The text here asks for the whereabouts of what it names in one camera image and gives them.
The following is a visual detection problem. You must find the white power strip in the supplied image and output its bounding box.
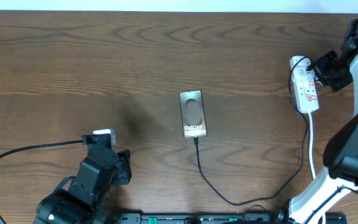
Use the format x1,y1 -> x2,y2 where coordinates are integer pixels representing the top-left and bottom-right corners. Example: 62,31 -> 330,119
290,56 -> 319,114

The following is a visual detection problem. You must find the black USB charging cable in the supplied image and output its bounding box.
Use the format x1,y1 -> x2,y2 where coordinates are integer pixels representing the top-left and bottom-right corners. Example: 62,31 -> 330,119
193,56 -> 316,207

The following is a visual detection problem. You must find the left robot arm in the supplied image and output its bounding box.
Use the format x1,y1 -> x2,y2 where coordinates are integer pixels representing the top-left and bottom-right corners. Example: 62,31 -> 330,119
34,129 -> 132,224

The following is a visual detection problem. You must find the white USB charger plug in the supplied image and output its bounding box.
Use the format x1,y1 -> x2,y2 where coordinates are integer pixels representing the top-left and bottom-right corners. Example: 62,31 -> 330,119
296,65 -> 314,79

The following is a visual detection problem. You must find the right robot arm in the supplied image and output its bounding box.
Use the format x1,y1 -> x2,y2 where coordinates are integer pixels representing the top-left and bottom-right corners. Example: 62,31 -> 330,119
276,19 -> 358,223

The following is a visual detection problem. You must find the rose gold Galaxy smartphone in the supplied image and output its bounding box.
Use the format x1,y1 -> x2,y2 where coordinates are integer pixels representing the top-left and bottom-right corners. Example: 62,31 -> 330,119
179,90 -> 208,138

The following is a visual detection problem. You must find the white power strip cord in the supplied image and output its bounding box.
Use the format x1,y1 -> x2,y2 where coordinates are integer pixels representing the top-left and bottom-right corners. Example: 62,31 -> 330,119
307,112 -> 326,224

